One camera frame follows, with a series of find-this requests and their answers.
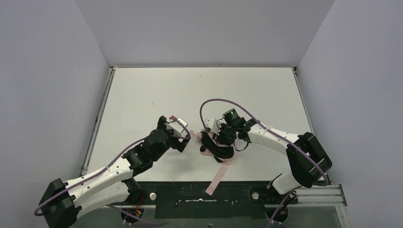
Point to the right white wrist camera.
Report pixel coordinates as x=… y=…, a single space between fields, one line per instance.
x=212 y=126

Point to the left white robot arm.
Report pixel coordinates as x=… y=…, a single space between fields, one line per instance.
x=64 y=201

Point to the pink and black folding umbrella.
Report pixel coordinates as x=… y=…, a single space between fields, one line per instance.
x=221 y=153

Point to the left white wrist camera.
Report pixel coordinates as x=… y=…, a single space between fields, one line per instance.
x=176 y=124

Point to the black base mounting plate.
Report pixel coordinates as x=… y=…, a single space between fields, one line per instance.
x=189 y=200

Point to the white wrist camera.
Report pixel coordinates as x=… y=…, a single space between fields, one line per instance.
x=212 y=126
x=176 y=124

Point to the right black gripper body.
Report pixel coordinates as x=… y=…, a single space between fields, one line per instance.
x=218 y=138

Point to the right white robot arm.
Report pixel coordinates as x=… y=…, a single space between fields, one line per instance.
x=307 y=158

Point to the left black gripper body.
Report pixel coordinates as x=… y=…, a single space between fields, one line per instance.
x=171 y=137

